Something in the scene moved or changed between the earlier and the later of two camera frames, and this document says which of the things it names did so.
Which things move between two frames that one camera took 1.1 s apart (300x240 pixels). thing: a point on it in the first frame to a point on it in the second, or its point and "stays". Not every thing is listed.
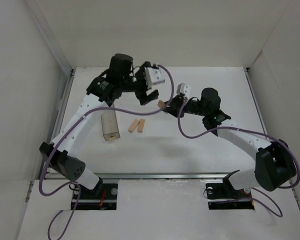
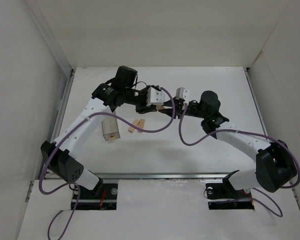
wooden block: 141,126 stays
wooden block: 133,125 stays
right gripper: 178,103 stays
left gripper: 141,85 to 143,107
